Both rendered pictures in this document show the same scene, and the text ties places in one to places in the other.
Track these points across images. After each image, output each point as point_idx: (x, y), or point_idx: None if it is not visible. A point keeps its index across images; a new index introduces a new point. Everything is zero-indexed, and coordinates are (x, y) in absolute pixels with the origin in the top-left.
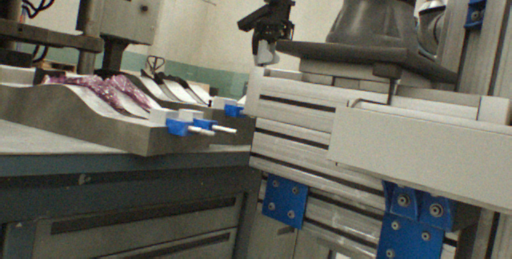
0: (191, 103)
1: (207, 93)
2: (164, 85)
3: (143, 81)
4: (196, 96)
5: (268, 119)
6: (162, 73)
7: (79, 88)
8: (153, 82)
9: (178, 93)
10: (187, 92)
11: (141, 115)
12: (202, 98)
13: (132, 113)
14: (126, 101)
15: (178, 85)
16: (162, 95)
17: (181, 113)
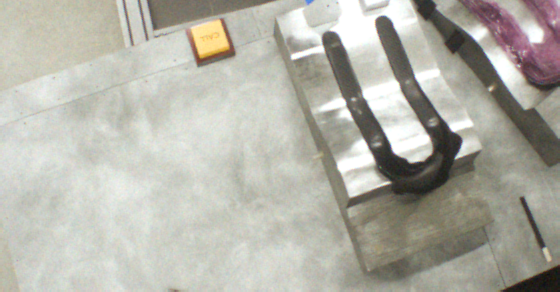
0: (414, 14)
1: (328, 144)
2: (422, 119)
3: (460, 108)
4: (359, 124)
5: None
6: (419, 161)
7: None
8: (443, 113)
9: (398, 109)
10: (376, 126)
11: None
12: (347, 121)
13: None
14: None
15: (392, 134)
16: (432, 87)
17: None
